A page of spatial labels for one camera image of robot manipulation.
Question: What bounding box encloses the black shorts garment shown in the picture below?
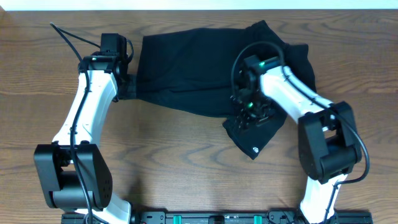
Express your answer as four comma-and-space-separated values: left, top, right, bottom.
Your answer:
119, 21, 316, 159

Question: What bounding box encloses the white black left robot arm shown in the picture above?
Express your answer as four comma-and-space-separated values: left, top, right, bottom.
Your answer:
34, 34, 132, 223

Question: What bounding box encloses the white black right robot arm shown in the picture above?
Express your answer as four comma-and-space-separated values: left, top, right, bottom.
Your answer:
229, 55, 369, 223

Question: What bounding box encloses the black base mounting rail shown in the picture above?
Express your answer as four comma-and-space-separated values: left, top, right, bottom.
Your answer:
60, 210, 374, 224

